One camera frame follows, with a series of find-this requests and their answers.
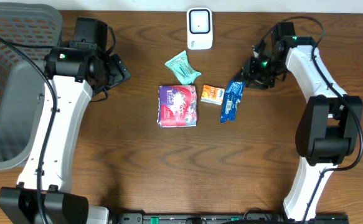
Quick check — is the blue oreo cookie pack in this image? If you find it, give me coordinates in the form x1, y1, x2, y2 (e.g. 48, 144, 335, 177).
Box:
220, 80, 245, 123

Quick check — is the orange tissue packet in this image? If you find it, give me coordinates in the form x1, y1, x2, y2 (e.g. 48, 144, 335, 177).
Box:
200, 85, 225, 105

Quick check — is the green wipes packet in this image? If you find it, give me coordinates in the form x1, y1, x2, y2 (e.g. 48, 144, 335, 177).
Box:
165, 50, 202, 85

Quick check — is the red purple pad package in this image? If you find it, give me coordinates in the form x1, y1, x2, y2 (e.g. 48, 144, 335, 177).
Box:
157, 85, 198, 128

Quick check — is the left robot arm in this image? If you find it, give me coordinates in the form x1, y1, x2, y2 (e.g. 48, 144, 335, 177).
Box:
0, 47, 131, 223

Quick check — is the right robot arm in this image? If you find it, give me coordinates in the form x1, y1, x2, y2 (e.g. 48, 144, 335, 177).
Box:
236, 17, 363, 223

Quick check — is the grey plastic mesh basket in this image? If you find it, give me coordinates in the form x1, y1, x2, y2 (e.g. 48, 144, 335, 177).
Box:
0, 2, 62, 170

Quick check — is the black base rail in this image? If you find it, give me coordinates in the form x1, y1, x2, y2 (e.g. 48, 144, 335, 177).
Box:
116, 212, 350, 224

